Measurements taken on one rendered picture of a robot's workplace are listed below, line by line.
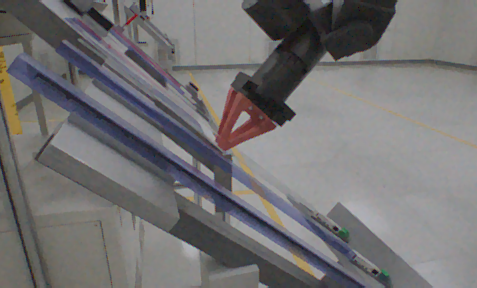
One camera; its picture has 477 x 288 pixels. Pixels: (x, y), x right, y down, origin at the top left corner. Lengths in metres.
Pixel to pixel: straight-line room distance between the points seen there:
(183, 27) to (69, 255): 6.70
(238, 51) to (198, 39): 0.91
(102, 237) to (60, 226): 0.11
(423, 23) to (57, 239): 9.40
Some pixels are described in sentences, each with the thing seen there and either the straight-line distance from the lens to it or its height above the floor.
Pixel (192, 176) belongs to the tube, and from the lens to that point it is 0.22.
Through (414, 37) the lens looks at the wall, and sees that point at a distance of 9.67.
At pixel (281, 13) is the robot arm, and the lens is 0.43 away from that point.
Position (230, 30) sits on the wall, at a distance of 7.62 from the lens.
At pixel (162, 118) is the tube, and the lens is 0.33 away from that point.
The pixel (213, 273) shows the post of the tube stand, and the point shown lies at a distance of 0.41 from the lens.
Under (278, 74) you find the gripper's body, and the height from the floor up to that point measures 1.01.
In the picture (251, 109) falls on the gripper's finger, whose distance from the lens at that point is 0.44.
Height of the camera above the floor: 1.08
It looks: 21 degrees down
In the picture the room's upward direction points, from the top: straight up
